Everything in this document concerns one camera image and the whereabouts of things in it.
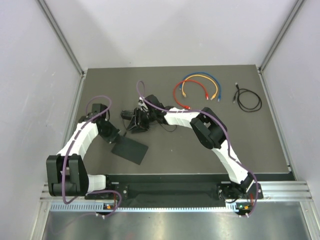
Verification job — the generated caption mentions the black network switch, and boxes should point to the black network switch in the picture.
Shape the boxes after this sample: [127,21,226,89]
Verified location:
[111,136,149,165]

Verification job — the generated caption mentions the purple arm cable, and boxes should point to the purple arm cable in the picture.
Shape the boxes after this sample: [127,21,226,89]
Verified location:
[61,95,123,217]
[136,80,258,218]

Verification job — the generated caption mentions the black ethernet cable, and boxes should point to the black ethernet cable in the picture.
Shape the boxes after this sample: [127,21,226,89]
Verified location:
[231,82,263,112]

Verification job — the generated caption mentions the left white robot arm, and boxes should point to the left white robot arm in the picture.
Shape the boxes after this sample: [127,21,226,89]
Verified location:
[46,103,120,199]

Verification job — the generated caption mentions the blue ethernet cable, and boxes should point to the blue ethernet cable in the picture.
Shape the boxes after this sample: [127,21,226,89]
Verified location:
[183,71,223,102]

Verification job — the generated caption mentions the slotted grey cable duct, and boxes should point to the slotted grey cable duct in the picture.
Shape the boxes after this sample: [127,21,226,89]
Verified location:
[50,202,240,213]

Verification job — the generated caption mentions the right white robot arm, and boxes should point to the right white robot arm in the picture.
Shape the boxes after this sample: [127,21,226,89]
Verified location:
[120,95,259,200]

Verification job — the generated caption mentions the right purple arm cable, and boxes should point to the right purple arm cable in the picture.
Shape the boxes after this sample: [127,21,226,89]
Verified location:
[136,80,258,218]

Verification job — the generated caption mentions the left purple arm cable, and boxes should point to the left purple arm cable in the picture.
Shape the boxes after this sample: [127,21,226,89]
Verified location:
[61,95,123,217]

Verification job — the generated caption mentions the red ethernet cable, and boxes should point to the red ethernet cable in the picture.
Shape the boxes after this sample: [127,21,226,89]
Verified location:
[173,79,210,110]

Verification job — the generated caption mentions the yellow ethernet cable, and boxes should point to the yellow ethernet cable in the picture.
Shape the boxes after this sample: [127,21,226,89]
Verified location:
[181,73,218,101]

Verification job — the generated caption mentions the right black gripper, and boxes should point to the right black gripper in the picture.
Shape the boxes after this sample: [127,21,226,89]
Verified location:
[127,108,157,135]

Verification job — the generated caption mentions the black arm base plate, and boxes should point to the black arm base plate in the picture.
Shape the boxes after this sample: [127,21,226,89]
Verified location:
[84,181,263,201]

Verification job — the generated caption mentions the aluminium frame rail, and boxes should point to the aluminium frame rail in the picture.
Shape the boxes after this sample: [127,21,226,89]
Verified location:
[38,181,313,203]

